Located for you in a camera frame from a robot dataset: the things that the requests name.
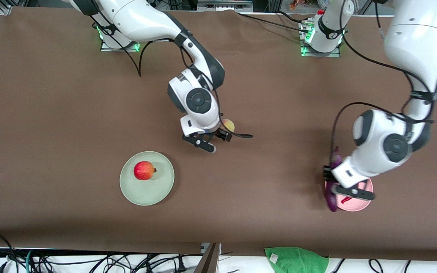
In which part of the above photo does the long purple eggplant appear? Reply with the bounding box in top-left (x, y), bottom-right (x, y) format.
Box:
top-left (325, 146), bottom-right (343, 212)

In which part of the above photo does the red chili pepper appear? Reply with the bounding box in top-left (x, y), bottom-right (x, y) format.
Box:
top-left (341, 181), bottom-right (369, 204)

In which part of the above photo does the red apple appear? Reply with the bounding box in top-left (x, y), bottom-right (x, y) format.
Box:
top-left (134, 161), bottom-right (157, 181)

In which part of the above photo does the pink round plate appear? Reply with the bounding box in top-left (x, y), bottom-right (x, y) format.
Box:
top-left (325, 177), bottom-right (374, 212)

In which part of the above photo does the pale green round plate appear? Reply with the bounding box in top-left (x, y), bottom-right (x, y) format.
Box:
top-left (119, 151), bottom-right (175, 206)

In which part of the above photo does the green towel cloth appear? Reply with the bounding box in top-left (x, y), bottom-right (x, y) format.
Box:
top-left (264, 246), bottom-right (330, 273)

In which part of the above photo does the grey metal box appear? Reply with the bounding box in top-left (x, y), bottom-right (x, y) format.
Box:
top-left (197, 0), bottom-right (254, 12)

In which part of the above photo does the orange background object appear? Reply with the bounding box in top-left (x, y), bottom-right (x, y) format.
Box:
top-left (289, 0), bottom-right (319, 11)

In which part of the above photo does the brown table cover sheet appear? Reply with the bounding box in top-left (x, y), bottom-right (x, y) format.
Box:
top-left (0, 7), bottom-right (437, 262)

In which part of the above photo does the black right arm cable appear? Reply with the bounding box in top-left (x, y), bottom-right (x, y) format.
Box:
top-left (93, 15), bottom-right (254, 139)

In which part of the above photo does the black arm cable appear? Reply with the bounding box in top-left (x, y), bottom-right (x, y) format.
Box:
top-left (330, 0), bottom-right (437, 162)
top-left (93, 15), bottom-right (254, 139)

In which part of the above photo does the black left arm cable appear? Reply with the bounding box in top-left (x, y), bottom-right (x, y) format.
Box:
top-left (330, 0), bottom-right (437, 162)

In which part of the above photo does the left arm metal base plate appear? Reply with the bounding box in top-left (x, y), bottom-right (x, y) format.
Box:
top-left (300, 19), bottom-right (341, 58)

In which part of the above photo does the grey aluminium post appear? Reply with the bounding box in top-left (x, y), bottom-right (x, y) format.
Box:
top-left (194, 243), bottom-right (221, 273)

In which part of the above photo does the black cable on table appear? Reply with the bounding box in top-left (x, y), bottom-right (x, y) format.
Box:
top-left (237, 11), bottom-right (311, 33)

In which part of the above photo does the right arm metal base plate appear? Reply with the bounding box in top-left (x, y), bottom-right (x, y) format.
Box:
top-left (100, 27), bottom-right (141, 52)

